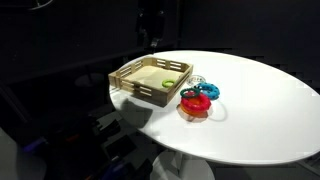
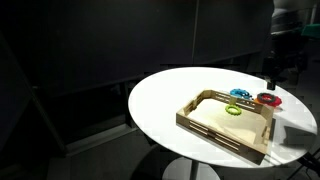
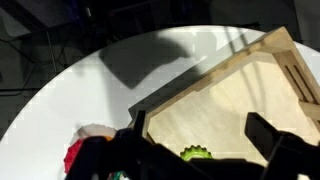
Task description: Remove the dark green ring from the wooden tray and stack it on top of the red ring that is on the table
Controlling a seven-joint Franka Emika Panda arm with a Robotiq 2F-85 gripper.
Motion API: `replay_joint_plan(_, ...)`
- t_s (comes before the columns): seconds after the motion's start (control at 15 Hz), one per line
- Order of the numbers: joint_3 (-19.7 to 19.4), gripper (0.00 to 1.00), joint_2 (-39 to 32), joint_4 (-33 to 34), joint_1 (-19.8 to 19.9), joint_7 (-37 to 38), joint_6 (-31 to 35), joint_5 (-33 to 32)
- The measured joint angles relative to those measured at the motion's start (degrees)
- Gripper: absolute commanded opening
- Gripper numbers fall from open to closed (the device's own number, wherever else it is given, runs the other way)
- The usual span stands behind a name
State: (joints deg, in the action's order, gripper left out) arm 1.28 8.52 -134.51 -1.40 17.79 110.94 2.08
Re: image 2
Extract red toothed ring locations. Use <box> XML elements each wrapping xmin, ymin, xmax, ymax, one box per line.
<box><xmin>258</xmin><ymin>94</ymin><xmax>283</xmax><ymax>108</ymax></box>

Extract light green toothed ring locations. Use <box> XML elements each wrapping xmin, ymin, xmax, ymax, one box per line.
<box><xmin>224</xmin><ymin>104</ymin><xmax>243</xmax><ymax>117</ymax></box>

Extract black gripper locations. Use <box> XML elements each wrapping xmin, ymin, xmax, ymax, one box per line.
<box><xmin>262</xmin><ymin>39</ymin><xmax>309</xmax><ymax>91</ymax></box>

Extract blue toothed ring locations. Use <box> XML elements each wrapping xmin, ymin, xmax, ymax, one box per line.
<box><xmin>229</xmin><ymin>88</ymin><xmax>253</xmax><ymax>101</ymax></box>

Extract wooden slatted tray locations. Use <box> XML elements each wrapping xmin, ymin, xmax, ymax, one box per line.
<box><xmin>175</xmin><ymin>89</ymin><xmax>276</xmax><ymax>166</ymax></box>

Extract white table pedestal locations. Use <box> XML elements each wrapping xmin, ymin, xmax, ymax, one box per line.
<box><xmin>162</xmin><ymin>156</ymin><xmax>221</xmax><ymax>180</ymax></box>

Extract orange toothed ring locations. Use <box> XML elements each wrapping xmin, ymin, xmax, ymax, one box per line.
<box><xmin>253</xmin><ymin>97</ymin><xmax>268</xmax><ymax>105</ymax></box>

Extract black stand legs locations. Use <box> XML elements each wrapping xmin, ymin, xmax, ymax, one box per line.
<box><xmin>288</xmin><ymin>149</ymin><xmax>320</xmax><ymax>180</ymax></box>

